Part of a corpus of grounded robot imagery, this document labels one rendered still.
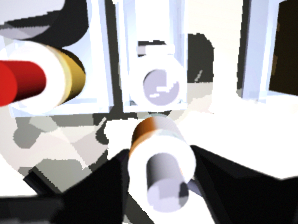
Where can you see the tan cardboard box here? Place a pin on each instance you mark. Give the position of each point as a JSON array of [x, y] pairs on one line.
[[284, 73]]

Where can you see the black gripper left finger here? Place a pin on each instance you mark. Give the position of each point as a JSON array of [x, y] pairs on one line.
[[100, 198]]

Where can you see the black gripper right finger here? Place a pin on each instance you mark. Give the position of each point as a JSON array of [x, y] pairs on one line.
[[236, 194]]

